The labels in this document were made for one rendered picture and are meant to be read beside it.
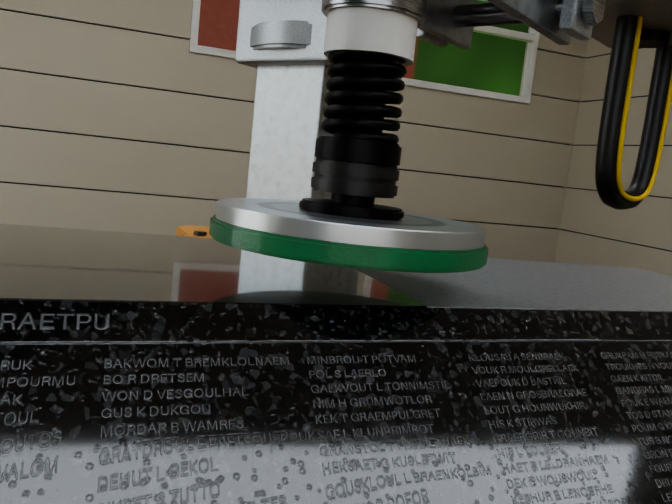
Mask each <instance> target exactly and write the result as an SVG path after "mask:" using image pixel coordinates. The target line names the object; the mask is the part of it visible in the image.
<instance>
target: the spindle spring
mask: <svg viewBox="0 0 672 504"><path fill-rule="evenodd" d="M345 58H379V59H388V60H394V61H399V63H398V64H395V63H389V62H380V61H362V60H358V61H345ZM328 59H329V62H330V63H331V65H330V66H329V67H328V68H327V75H328V76H329V77H330V79H328V80H327V81H326V84H325V86H326V89H327V90H328V91H329V92H328V93H327V94H326V95H325V96H324V101H325V102H326V103H327V105H329V106H326V107H324V109H323V111H322V112H323V115H324V117H326V118H328V119H325V120H324V121H323V122H322V126H321V128H322V129H323V130H324V131H325V132H328V133H331V134H334V137H345V138H355V139H364V140H373V141H381V142H388V143H394V144H397V143H398V141H399V138H398V136H397V135H395V134H389V133H369V132H338V129H369V130H384V131H398V130H399V129H400V123H399V122H398V121H394V120H383V119H369V118H339V116H340V115H369V116H383V117H388V118H399V117H401V115H402V111H401V109H400V108H398V107H394V106H387V105H376V104H357V103H344V104H341V101H376V102H386V104H394V105H396V104H401V103H402V102H403V96H402V95H401V94H400V93H395V92H399V91H402V90H404V88H405V83H404V81H402V80H400V79H397V78H403V77H404V76H405V75H406V74H407V69H406V68H405V67H404V66H402V64H404V63H406V60H404V59H402V58H399V57H396V56H392V55H387V54H382V53H376V52H367V51H351V50H348V51H335V52H331V53H330V54H329V56H328ZM346 72H372V73H384V74H389V77H385V76H373V75H344V73H346ZM349 86H361V87H379V88H387V91H379V90H363V89H344V90H342V88H343V87H349ZM389 91H393V92H389Z"/></svg>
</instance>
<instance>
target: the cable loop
mask: <svg viewBox="0 0 672 504"><path fill-rule="evenodd" d="M643 18H644V17H643V16H633V15H622V16H618V17H617V18H616V24H615V30H614V36H613V43H612V49H611V56H610V62H609V68H608V75H607V81H606V87H605V94H604V100H603V107H602V114H601V121H600V128H599V135H598V143H597V152H596V163H595V183H596V189H597V192H598V194H599V196H600V199H601V201H602V202H603V203H604V204H605V205H607V206H610V207H612V208H614V209H618V210H624V209H630V208H634V207H636V206H638V205H639V204H640V203H641V202H642V201H643V199H645V198H646V197H647V196H648V195H649V193H650V192H651V190H652V188H653V185H654V183H655V180H656V176H657V172H658V168H659V164H660V159H661V154H662V149H663V144H664V139H665V133H666V128H667V122H668V116H669V110H670V105H671V99H672V46H665V47H660V48H656V52H655V58H654V64H653V70H652V77H651V83H650V89H649V95H648V101H647V107H646V113H645V119H644V125H643V130H642V136H641V141H640V147H639V152H638V157H637V162H636V166H635V171H634V174H633V178H632V181H631V184H630V186H629V188H628V190H626V191H624V190H623V186H622V180H621V168H622V155H623V147H624V139H625V131H626V124H627V117H628V111H629V104H630V98H631V92H632V86H633V79H634V73H635V67H636V61H637V55H638V49H639V42H640V36H641V30H642V24H643Z"/></svg>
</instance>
